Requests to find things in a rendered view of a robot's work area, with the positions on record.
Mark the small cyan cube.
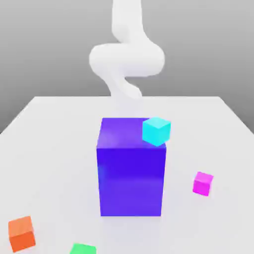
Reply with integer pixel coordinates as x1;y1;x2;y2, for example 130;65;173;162
142;116;172;147

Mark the small magenta cube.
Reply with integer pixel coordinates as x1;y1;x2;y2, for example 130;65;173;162
192;171;214;197

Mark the small green cube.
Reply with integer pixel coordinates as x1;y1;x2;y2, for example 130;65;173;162
69;242;97;254

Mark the small orange cube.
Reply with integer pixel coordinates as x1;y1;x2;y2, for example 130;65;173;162
7;215;37;253

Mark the large purple box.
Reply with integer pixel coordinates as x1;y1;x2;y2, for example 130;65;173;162
96;117;167;217

